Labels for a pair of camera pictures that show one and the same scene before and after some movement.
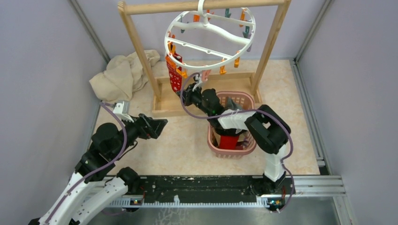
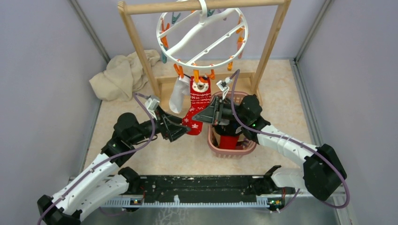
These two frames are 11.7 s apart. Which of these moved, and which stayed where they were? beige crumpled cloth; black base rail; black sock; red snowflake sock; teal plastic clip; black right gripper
Moved: black right gripper; red snowflake sock; teal plastic clip
Stayed: black base rail; beige crumpled cloth; black sock
